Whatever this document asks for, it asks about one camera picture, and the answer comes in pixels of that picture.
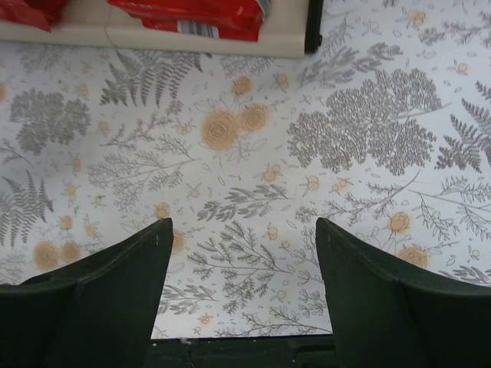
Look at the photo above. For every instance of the red gummy candy bag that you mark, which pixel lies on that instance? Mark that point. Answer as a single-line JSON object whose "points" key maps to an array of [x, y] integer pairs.
{"points": [[238, 20]]}

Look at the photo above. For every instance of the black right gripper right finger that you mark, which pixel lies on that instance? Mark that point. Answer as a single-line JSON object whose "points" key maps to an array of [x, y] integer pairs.
{"points": [[386, 312]]}

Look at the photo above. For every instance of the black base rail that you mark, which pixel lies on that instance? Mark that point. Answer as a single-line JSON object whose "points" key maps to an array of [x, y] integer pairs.
{"points": [[314, 351]]}

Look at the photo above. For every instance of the cream three-tier shelf rack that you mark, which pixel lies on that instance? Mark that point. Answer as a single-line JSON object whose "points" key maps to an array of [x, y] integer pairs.
{"points": [[293, 30]]}

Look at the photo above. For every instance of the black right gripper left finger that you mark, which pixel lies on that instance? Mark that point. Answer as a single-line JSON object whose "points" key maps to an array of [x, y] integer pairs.
{"points": [[96, 312]]}

